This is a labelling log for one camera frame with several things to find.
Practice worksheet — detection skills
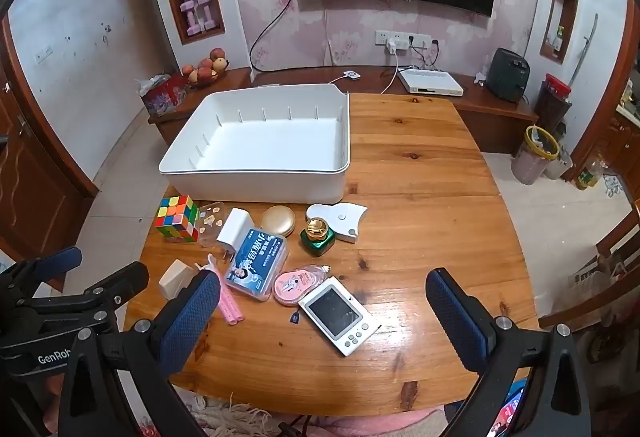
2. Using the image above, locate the pile of peaches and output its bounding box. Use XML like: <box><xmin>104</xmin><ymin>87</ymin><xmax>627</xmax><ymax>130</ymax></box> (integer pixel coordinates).
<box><xmin>181</xmin><ymin>47</ymin><xmax>230</xmax><ymax>85</ymax></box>

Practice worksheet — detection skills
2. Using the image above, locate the beige small case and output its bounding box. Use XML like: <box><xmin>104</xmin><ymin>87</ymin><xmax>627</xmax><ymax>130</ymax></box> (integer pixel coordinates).
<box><xmin>159</xmin><ymin>259</ymin><xmax>197</xmax><ymax>302</ymax></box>

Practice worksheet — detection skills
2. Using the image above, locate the white cat-shaped holder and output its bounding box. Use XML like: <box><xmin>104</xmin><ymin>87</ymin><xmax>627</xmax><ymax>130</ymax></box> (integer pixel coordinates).
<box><xmin>305</xmin><ymin>201</ymin><xmax>368</xmax><ymax>244</ymax></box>

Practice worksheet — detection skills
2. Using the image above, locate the white wall outlet strip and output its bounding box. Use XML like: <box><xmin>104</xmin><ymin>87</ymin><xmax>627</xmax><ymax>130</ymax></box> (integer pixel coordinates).
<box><xmin>375</xmin><ymin>30</ymin><xmax>431</xmax><ymax>49</ymax></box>

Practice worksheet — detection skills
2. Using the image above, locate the clear box with blue label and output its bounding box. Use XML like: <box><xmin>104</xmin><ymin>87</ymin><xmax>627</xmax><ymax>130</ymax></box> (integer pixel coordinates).
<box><xmin>223</xmin><ymin>227</ymin><xmax>290</xmax><ymax>302</ymax></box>

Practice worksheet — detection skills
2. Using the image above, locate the white wall charger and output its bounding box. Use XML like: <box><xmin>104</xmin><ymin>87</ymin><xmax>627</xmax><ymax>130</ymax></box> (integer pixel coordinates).
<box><xmin>216</xmin><ymin>208</ymin><xmax>257</xmax><ymax>264</ymax></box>

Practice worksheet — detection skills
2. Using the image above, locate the green jar with gold lid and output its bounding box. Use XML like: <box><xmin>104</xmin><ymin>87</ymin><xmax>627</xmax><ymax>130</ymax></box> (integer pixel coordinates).
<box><xmin>300</xmin><ymin>217</ymin><xmax>337</xmax><ymax>257</ymax></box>

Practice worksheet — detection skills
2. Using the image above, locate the white fringed rug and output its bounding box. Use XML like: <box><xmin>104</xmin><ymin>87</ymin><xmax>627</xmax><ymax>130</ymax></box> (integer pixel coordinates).
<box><xmin>182</xmin><ymin>392</ymin><xmax>283</xmax><ymax>437</ymax></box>

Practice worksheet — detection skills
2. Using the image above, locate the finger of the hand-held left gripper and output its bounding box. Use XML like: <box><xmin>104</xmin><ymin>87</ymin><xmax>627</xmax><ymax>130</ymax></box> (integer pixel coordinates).
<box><xmin>84</xmin><ymin>261</ymin><xmax>150</xmax><ymax>318</ymax></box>
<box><xmin>0</xmin><ymin>246</ymin><xmax>84</xmax><ymax>304</ymax></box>

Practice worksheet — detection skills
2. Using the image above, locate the pink correction tape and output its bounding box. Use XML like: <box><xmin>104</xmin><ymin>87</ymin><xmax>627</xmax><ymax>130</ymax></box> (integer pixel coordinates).
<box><xmin>272</xmin><ymin>264</ymin><xmax>332</xmax><ymax>308</ymax></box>

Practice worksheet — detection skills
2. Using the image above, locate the wooden chair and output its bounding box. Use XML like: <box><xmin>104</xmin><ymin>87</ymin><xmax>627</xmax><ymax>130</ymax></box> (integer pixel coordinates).
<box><xmin>537</xmin><ymin>200</ymin><xmax>640</xmax><ymax>363</ymax></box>

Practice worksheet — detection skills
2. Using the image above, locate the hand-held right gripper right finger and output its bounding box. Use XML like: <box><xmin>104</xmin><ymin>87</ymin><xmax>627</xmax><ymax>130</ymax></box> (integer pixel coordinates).
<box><xmin>425</xmin><ymin>267</ymin><xmax>593</xmax><ymax>437</ymax></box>

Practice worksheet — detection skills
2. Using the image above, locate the pink tube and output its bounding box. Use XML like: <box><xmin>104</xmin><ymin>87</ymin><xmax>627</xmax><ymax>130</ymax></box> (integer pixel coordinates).
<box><xmin>207</xmin><ymin>254</ymin><xmax>244</xmax><ymax>325</ymax></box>

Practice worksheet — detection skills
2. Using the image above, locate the black television cable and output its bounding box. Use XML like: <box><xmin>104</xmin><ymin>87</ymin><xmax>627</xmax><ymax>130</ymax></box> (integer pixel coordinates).
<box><xmin>248</xmin><ymin>0</ymin><xmax>302</xmax><ymax>73</ymax></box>

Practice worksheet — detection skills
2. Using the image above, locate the brown wooden door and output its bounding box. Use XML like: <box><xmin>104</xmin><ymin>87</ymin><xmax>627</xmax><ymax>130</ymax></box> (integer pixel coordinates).
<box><xmin>0</xmin><ymin>17</ymin><xmax>101</xmax><ymax>290</ymax></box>

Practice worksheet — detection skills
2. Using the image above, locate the white handheld screen device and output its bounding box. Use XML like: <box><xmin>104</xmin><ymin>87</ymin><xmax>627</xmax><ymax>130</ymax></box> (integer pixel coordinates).
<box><xmin>298</xmin><ymin>278</ymin><xmax>383</xmax><ymax>358</ymax></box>

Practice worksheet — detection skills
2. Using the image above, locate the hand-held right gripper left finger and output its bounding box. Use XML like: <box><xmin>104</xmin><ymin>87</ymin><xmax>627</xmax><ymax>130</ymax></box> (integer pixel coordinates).
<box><xmin>60</xmin><ymin>269</ymin><xmax>222</xmax><ymax>437</ymax></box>

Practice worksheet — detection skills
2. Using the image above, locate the small clear plastic box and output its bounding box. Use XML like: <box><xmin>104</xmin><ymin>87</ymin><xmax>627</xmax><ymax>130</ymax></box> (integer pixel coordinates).
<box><xmin>196</xmin><ymin>201</ymin><xmax>232</xmax><ymax>249</ymax></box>

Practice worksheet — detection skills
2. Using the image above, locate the person's pink clothing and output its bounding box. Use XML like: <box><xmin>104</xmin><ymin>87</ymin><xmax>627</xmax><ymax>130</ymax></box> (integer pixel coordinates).
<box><xmin>280</xmin><ymin>408</ymin><xmax>451</xmax><ymax>437</ymax></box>

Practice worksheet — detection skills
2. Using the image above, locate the yellow-rimmed trash bin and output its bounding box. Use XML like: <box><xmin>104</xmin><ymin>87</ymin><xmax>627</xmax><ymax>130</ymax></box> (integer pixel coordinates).
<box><xmin>511</xmin><ymin>126</ymin><xmax>560</xmax><ymax>185</ymax></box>

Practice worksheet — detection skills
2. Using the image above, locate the white bucket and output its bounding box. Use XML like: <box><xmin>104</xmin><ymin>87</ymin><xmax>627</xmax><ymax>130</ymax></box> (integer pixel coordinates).
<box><xmin>545</xmin><ymin>150</ymin><xmax>574</xmax><ymax>181</ymax></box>

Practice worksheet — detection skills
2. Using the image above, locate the grey curved stick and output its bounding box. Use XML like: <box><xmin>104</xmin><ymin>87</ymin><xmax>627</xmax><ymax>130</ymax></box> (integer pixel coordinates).
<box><xmin>569</xmin><ymin>14</ymin><xmax>599</xmax><ymax>89</ymax></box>

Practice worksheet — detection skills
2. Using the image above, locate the multicoloured puzzle cube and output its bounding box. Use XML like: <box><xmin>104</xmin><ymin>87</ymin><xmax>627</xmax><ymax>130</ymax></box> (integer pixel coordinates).
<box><xmin>155</xmin><ymin>195</ymin><xmax>199</xmax><ymax>244</ymax></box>

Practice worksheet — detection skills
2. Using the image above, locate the dark bin with red lid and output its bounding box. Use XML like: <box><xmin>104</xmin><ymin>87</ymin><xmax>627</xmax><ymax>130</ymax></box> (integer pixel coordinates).
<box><xmin>532</xmin><ymin>74</ymin><xmax>572</xmax><ymax>133</ymax></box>

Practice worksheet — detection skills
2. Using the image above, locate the wooden television cabinet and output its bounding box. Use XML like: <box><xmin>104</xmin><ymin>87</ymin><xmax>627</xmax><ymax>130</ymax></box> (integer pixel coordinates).
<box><xmin>147</xmin><ymin>66</ymin><xmax>538</xmax><ymax>155</ymax></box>

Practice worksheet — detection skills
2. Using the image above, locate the cooking oil bottle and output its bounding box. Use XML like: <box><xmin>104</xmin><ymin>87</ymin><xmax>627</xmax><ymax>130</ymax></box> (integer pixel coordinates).
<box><xmin>575</xmin><ymin>162</ymin><xmax>601</xmax><ymax>190</ymax></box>

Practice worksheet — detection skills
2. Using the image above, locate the red patterned gift bag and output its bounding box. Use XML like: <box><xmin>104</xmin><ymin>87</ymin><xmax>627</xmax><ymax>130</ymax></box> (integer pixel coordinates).
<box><xmin>137</xmin><ymin>74</ymin><xmax>188</xmax><ymax>118</ymax></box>

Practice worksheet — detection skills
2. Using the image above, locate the white set-top box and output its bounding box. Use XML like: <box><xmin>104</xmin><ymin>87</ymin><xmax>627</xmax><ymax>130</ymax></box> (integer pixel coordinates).
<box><xmin>398</xmin><ymin>68</ymin><xmax>465</xmax><ymax>95</ymax></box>

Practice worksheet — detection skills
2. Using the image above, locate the gold round compact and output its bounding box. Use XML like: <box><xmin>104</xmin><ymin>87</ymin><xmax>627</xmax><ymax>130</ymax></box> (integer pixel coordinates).
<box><xmin>260</xmin><ymin>205</ymin><xmax>300</xmax><ymax>238</ymax></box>

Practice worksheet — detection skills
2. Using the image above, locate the white plastic storage tray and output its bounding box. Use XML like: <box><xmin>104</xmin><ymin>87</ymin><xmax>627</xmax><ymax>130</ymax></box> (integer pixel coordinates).
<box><xmin>158</xmin><ymin>84</ymin><xmax>351</xmax><ymax>205</ymax></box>

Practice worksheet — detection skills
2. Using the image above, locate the black heater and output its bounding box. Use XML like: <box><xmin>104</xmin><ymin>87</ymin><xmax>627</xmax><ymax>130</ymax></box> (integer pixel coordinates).
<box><xmin>487</xmin><ymin>48</ymin><xmax>531</xmax><ymax>103</ymax></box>

